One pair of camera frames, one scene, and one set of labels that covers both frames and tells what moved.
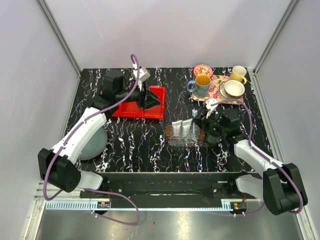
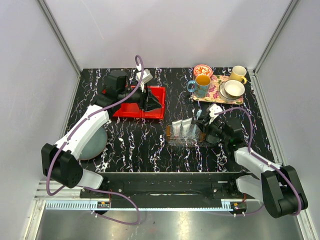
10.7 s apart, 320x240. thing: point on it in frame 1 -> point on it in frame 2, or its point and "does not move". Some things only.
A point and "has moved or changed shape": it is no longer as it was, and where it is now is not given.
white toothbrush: [194, 114] has moved or changed shape
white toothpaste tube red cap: [176, 126] does not move
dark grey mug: [214, 136] does not move
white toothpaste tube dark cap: [186, 124] does not move
